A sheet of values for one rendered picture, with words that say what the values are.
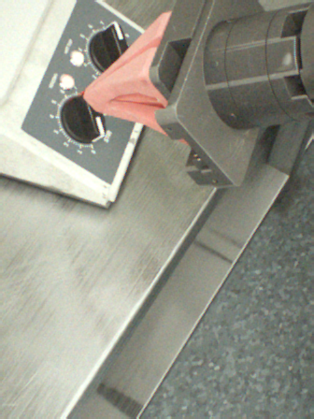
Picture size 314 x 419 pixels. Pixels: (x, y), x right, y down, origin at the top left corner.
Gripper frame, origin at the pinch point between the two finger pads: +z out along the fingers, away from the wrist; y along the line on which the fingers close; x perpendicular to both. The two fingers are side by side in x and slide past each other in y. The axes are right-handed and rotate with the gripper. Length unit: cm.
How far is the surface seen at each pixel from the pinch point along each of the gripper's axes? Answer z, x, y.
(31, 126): 8.4, 2.6, -1.2
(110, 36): 6.3, 4.0, -9.5
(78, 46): 8.0, 3.3, -8.4
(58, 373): 7.7, 11.8, 11.6
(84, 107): 6.3, 4.3, -3.7
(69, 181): 8.2, 7.1, 0.0
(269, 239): 45, 77, -42
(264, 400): 41, 81, -19
